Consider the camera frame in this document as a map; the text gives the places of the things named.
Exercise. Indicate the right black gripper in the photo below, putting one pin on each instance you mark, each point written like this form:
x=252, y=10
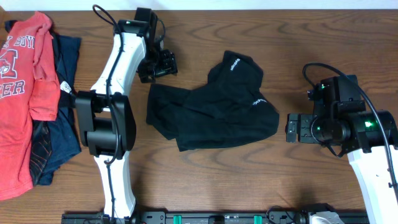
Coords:
x=305, y=134

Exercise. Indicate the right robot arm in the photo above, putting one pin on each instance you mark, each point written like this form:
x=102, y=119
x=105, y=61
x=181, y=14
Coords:
x=342, y=122

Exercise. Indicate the navy blue t-shirt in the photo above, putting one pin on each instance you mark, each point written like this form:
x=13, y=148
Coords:
x=63, y=136

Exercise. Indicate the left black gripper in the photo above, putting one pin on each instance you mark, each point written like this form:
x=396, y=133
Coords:
x=165, y=64

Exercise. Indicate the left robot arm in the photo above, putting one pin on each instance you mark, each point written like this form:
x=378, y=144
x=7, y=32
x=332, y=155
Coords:
x=106, y=123

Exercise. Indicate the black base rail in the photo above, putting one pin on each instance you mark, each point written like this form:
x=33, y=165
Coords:
x=318, y=213

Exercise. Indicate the black polo shirt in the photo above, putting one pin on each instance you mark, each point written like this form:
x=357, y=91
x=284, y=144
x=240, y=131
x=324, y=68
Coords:
x=228, y=111

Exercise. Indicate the black orange patterned garment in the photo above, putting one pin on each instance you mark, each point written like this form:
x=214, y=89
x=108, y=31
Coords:
x=41, y=150

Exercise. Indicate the red printed t-shirt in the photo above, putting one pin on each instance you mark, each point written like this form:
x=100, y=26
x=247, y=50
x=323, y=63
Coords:
x=30, y=90

